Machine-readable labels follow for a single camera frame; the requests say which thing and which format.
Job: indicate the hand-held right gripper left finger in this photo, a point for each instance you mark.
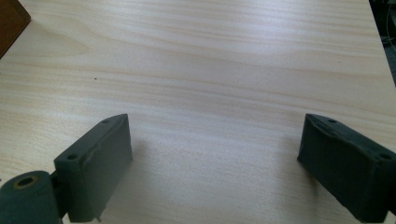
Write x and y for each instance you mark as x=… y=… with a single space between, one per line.
x=93 y=168

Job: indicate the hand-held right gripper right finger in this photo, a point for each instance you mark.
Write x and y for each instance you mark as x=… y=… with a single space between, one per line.
x=351 y=168

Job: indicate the brown wooden box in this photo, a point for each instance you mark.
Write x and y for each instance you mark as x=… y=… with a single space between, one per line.
x=11 y=21

